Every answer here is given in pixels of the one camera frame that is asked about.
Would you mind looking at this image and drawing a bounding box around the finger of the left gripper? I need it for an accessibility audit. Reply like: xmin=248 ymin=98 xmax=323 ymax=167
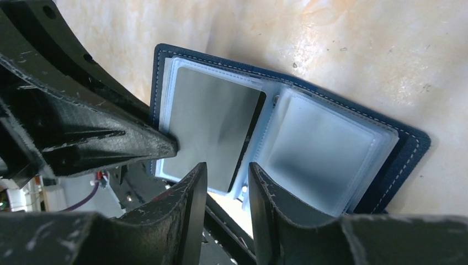
xmin=1 ymin=1 xmax=178 ymax=178

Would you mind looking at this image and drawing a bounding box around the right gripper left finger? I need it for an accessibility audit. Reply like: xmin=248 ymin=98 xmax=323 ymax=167
xmin=1 ymin=162 xmax=208 ymax=264

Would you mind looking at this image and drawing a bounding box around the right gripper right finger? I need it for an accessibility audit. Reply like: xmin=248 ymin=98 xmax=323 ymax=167
xmin=248 ymin=162 xmax=467 ymax=264

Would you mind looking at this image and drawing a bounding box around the dark blue leather card holder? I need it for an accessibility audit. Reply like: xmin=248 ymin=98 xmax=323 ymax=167
xmin=149 ymin=44 xmax=431 ymax=214

